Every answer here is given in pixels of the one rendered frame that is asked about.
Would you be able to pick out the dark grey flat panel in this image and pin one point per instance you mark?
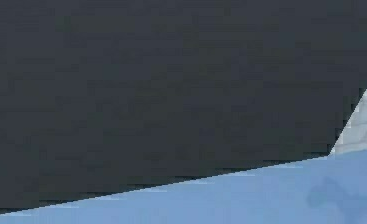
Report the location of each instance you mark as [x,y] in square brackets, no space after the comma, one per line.
[157,86]

